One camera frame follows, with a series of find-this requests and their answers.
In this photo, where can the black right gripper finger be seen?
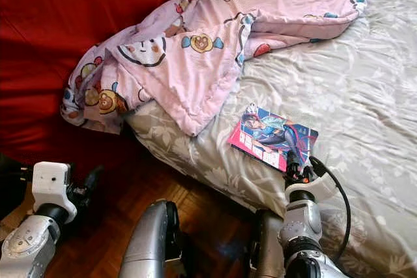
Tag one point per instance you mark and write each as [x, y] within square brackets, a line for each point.
[292, 158]

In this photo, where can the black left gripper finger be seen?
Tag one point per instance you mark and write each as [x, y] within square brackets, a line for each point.
[94, 178]

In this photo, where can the colourful comic book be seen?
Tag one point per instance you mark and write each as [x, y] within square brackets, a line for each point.
[267, 131]

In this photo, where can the pink cartoon print blanket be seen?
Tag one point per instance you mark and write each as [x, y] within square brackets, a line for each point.
[202, 76]

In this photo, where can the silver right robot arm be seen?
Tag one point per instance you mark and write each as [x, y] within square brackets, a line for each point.
[300, 226]

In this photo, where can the bed with floral sheet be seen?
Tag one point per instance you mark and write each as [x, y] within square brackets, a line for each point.
[358, 83]

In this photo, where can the red covered cushion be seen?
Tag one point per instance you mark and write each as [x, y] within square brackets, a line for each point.
[58, 50]

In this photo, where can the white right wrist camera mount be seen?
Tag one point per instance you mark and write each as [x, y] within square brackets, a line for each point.
[322, 187]

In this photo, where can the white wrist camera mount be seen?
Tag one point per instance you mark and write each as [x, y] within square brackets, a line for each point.
[322, 187]
[51, 183]

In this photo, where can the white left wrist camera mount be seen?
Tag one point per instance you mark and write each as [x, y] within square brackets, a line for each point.
[51, 183]

